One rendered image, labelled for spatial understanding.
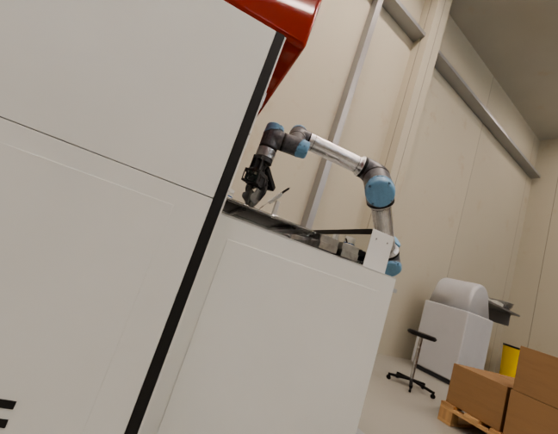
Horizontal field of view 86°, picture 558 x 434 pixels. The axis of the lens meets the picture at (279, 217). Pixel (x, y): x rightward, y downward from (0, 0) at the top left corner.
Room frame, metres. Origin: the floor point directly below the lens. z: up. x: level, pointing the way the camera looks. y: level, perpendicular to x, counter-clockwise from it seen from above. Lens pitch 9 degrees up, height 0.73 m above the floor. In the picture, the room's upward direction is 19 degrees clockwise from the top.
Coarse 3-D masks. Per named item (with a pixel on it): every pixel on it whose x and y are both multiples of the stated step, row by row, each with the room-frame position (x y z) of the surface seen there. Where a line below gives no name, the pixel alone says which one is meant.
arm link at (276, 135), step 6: (270, 126) 1.11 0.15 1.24; (276, 126) 1.10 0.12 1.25; (264, 132) 1.12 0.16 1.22; (270, 132) 1.10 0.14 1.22; (276, 132) 1.11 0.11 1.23; (282, 132) 1.12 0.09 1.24; (264, 138) 1.11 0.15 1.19; (270, 138) 1.10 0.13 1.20; (276, 138) 1.10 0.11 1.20; (282, 138) 1.10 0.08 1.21; (264, 144) 1.11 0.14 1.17; (270, 144) 1.10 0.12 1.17; (276, 144) 1.12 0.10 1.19; (276, 150) 1.13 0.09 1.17
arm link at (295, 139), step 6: (294, 132) 1.17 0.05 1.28; (288, 138) 1.11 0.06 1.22; (294, 138) 1.11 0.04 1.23; (300, 138) 1.13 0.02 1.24; (282, 144) 1.11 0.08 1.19; (288, 144) 1.11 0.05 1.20; (294, 144) 1.11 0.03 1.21; (300, 144) 1.11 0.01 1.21; (306, 144) 1.11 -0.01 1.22; (282, 150) 1.13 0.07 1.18; (288, 150) 1.13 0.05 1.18; (294, 150) 1.12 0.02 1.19; (300, 150) 1.12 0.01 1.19; (306, 150) 1.12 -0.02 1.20; (294, 156) 1.15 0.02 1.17; (300, 156) 1.14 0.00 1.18
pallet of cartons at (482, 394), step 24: (528, 360) 2.09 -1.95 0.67; (552, 360) 1.99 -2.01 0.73; (456, 384) 2.48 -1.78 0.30; (480, 384) 2.33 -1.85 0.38; (504, 384) 2.25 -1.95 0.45; (528, 384) 2.07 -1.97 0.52; (552, 384) 1.97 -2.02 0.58; (456, 408) 2.45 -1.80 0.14; (480, 408) 2.30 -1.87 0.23; (504, 408) 2.19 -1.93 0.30; (528, 408) 2.05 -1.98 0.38; (552, 408) 1.95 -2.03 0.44; (504, 432) 2.14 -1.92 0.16; (528, 432) 2.04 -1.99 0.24; (552, 432) 1.94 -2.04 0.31
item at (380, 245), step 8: (376, 232) 1.00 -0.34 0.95; (376, 240) 1.01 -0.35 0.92; (384, 240) 1.01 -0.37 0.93; (392, 240) 1.02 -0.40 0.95; (368, 248) 1.00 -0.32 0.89; (376, 248) 1.01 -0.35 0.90; (384, 248) 1.02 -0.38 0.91; (368, 256) 1.00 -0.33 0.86; (376, 256) 1.01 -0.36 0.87; (384, 256) 1.02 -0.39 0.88; (368, 264) 1.00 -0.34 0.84; (376, 264) 1.01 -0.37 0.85; (384, 264) 1.02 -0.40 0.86; (384, 272) 1.02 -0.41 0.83
